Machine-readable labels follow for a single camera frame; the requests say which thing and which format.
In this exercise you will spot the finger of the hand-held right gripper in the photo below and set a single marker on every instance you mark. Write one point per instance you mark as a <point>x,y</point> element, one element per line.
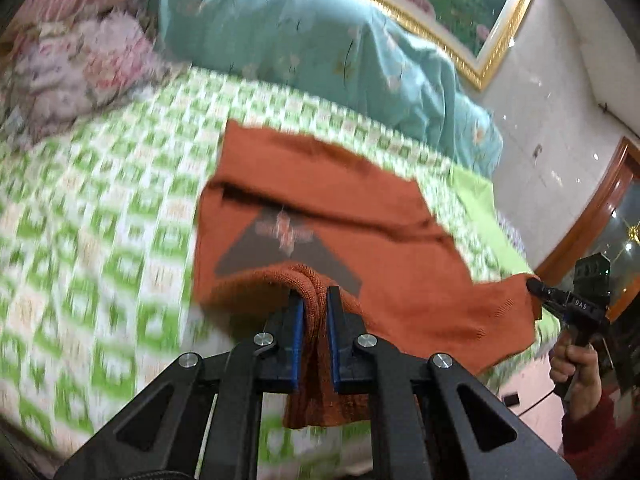
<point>542,294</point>

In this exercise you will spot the teal floral quilt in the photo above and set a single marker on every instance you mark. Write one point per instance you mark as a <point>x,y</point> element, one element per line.
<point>320,40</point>

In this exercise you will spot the rust orange knit sweater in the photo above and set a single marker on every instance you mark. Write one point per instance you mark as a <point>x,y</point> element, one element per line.
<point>350,240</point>

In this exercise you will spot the gold framed landscape painting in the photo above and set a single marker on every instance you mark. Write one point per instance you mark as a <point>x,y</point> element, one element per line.
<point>445,0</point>

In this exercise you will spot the person's right forearm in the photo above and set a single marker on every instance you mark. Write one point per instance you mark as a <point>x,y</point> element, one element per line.
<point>592,435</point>

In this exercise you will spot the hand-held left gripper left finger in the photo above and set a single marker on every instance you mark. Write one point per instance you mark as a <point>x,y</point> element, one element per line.
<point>296,345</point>

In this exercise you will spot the pink floral blanket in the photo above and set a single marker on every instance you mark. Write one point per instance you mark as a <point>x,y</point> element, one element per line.
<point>75,70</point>

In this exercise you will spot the person's right hand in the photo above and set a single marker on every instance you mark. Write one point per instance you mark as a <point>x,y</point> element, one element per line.
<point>575,370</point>

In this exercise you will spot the green white checkered bed sheet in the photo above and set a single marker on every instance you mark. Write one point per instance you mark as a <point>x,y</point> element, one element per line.
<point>110,220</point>

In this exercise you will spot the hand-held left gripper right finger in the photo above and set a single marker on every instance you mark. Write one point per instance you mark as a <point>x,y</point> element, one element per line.
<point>334,345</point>

